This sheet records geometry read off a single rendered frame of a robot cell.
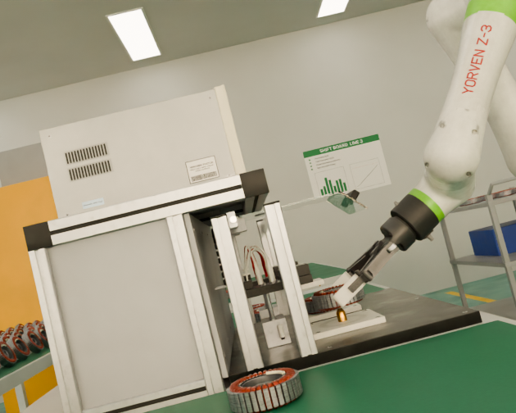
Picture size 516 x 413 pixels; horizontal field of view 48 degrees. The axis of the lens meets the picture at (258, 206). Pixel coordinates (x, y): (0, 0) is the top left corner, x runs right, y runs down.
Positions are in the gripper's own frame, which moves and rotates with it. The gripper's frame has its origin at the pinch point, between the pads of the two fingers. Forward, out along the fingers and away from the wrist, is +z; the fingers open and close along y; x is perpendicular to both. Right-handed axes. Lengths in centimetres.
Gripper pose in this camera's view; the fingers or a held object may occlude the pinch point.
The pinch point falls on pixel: (338, 293)
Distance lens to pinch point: 127.6
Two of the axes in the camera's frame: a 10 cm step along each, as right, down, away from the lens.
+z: -7.1, 7.0, -0.7
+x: -7.0, -7.1, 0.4
